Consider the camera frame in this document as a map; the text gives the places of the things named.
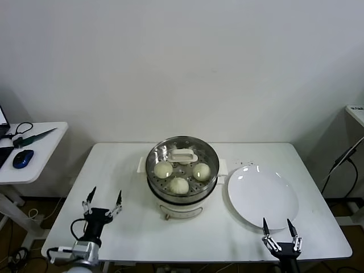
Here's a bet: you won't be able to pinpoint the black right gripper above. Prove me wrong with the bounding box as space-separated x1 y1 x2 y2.
261 217 303 273

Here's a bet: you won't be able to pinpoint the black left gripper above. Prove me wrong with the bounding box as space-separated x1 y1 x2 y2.
81 186 123 243

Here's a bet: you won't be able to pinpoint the glass lid with white handle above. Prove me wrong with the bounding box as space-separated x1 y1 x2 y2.
145 135 220 195

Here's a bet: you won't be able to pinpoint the steel and white steamer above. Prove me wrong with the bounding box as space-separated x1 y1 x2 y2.
147 177 220 221

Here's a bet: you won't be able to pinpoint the stainless steel steamer basket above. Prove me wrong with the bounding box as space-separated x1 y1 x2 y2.
137 136 229 204

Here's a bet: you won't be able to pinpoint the white round plate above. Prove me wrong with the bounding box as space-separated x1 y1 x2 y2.
227 165 300 231

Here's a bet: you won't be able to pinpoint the white side table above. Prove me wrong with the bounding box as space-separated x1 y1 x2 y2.
0 121 69 248

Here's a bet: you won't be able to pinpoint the blue computer mouse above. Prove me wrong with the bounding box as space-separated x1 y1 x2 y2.
11 149 35 168

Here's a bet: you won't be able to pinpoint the black laptop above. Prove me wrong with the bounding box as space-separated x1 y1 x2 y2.
0 105 15 168

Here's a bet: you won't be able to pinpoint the white shelf with label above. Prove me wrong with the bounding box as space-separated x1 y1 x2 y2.
346 105 364 126

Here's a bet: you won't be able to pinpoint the black left wrist camera cable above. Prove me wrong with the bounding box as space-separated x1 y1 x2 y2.
70 218 89 243

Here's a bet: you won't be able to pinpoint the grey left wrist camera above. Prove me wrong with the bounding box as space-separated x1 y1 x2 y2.
47 241 100 264

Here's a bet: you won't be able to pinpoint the white cable on floor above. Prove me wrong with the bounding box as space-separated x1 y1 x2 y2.
27 196 66 221

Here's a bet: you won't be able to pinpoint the black floor cables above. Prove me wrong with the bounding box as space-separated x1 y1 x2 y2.
7 246 49 273

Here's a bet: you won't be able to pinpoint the black looped cable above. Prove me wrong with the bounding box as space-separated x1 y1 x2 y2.
0 122 34 140

